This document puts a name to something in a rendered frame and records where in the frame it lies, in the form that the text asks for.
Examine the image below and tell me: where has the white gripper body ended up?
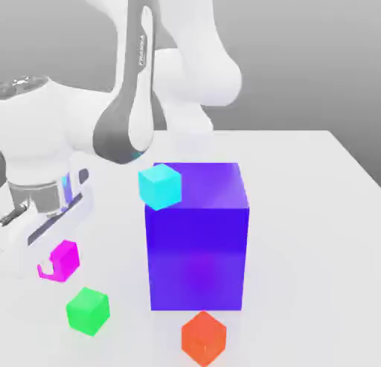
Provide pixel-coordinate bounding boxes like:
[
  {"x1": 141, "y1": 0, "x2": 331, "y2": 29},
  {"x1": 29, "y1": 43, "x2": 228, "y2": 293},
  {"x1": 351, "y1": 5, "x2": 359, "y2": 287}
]
[{"x1": 0, "y1": 185, "x2": 95, "y2": 280}]

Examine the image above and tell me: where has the small magenta cube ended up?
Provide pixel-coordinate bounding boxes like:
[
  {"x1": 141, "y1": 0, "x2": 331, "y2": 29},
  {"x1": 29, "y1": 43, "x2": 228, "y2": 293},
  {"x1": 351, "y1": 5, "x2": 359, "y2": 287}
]
[{"x1": 36, "y1": 239, "x2": 81, "y2": 284}]

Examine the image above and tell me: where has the small green cube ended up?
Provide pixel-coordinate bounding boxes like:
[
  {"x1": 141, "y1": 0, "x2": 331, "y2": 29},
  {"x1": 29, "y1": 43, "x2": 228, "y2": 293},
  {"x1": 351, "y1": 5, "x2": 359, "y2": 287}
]
[{"x1": 65, "y1": 286, "x2": 112, "y2": 337}]

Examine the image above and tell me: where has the small cyan cube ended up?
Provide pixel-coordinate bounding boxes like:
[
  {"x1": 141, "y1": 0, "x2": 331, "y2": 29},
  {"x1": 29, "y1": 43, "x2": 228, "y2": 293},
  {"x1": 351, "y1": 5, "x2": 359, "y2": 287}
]
[{"x1": 137, "y1": 162, "x2": 183, "y2": 212}]

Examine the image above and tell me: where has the small orange cube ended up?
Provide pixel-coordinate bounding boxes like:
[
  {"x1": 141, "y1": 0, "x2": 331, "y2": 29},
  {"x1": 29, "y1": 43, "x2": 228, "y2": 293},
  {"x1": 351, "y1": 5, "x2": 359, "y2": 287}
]
[{"x1": 180, "y1": 310, "x2": 228, "y2": 367}]

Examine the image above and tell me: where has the large purple box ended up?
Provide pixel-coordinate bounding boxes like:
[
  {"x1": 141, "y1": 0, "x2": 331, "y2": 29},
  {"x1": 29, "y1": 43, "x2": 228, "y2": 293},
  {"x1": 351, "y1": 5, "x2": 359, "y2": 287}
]
[{"x1": 144, "y1": 162, "x2": 251, "y2": 312}]

